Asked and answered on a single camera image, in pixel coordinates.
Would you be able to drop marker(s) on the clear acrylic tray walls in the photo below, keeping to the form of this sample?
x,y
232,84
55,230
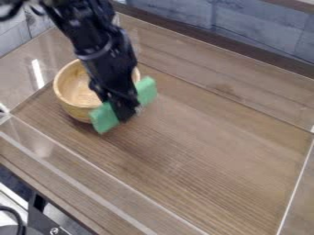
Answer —
x,y
206,164

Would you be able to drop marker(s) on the black table frame bracket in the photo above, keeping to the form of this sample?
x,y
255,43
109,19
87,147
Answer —
x,y
37,220

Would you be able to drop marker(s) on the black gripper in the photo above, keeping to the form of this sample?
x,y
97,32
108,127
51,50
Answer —
x,y
109,66

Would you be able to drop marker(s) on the green rectangular stick block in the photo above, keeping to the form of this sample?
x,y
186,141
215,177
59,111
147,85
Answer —
x,y
101,116

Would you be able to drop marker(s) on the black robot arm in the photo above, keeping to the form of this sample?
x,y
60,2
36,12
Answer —
x,y
100,43

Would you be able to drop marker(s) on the wooden bowl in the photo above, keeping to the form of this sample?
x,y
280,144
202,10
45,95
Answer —
x,y
71,88

